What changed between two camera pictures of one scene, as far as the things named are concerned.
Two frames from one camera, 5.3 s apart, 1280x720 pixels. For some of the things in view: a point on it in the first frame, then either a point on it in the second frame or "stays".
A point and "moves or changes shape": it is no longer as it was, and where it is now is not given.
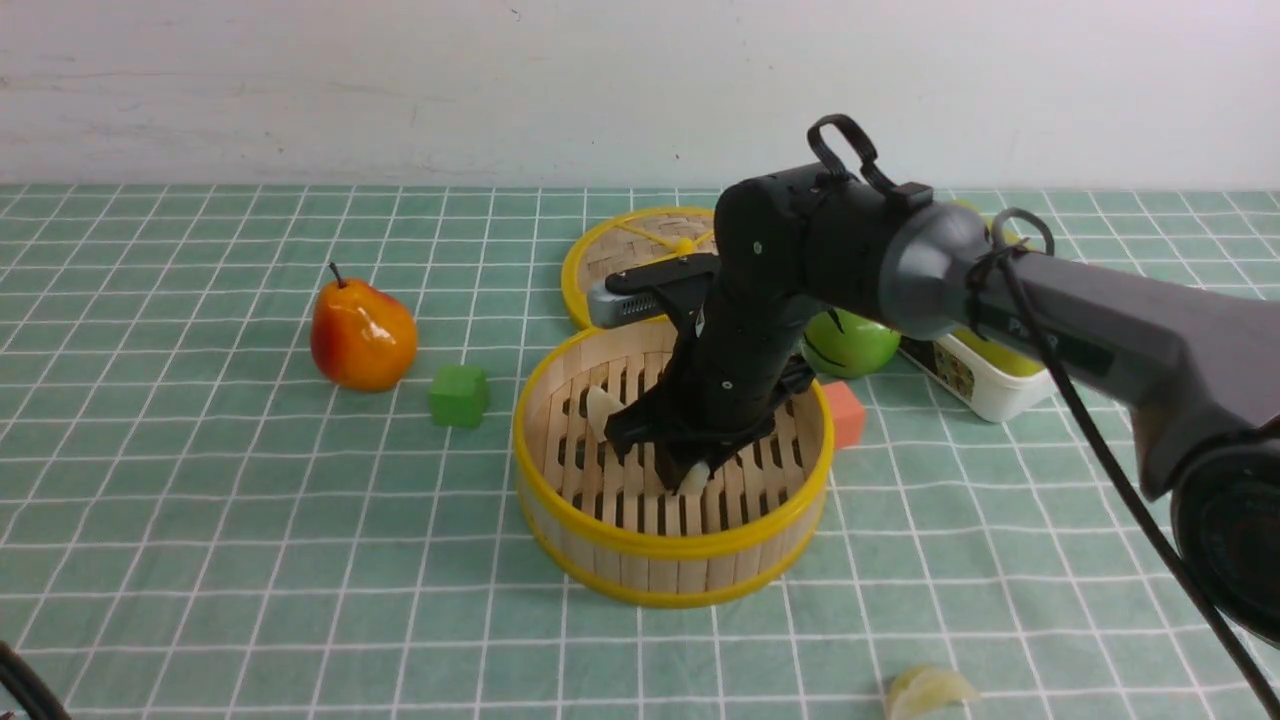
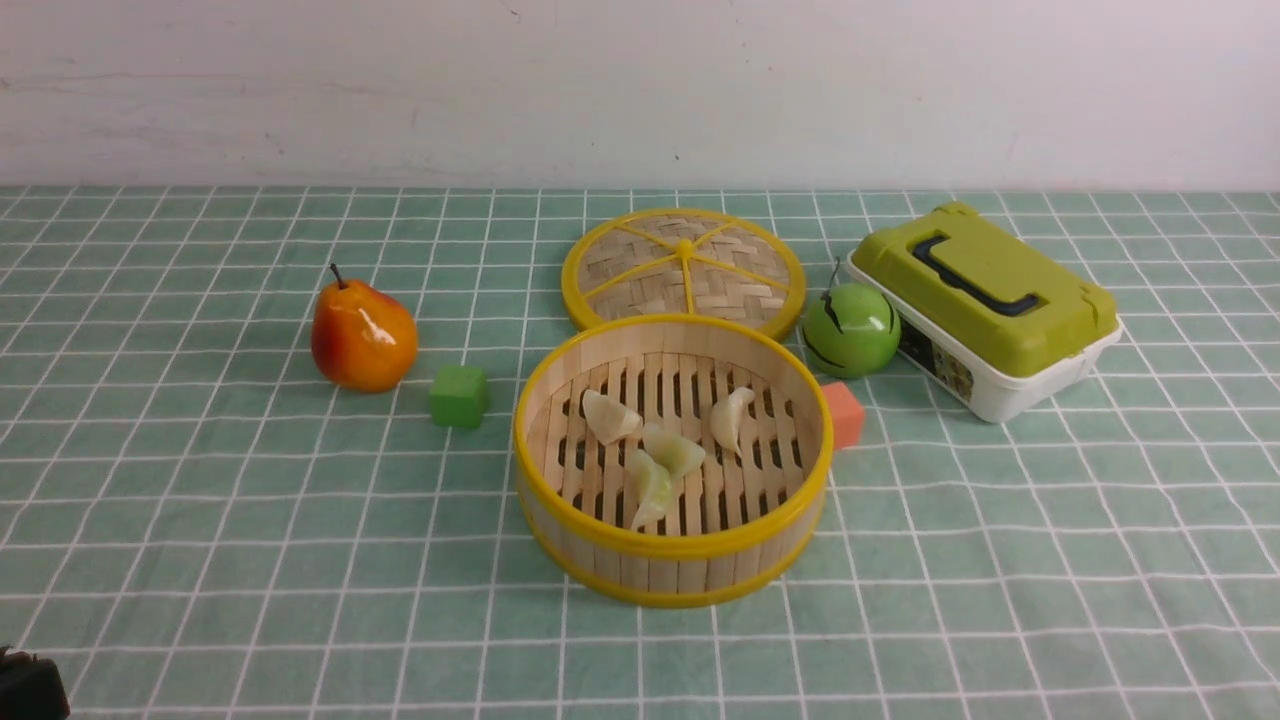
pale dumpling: x=922 y=690 to x=650 y=484
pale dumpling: x=599 y=406 stays
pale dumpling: x=693 y=482 moves or changes shape
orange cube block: x=849 y=415 stays
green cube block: x=459 y=398 stays
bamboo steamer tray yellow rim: x=598 y=524 stays
